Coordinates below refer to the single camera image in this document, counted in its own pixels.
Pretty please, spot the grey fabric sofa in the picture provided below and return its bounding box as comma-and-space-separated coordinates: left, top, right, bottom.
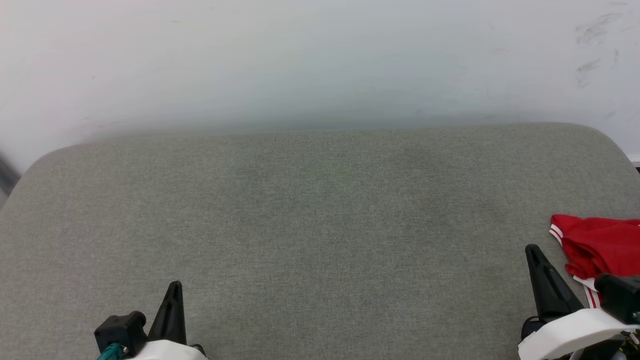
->
0, 122, 640, 360

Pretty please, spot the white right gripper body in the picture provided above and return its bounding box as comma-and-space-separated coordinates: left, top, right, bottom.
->
517, 307, 640, 360

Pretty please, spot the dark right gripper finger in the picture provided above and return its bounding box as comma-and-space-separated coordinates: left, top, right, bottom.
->
524, 243, 584, 322

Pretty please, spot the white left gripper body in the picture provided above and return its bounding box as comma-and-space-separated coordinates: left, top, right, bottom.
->
124, 339, 209, 360

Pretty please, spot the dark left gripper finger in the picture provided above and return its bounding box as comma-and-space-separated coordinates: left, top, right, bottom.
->
147, 280, 188, 346

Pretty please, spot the red garment with white trim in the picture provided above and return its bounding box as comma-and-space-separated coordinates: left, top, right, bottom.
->
548, 213, 640, 309

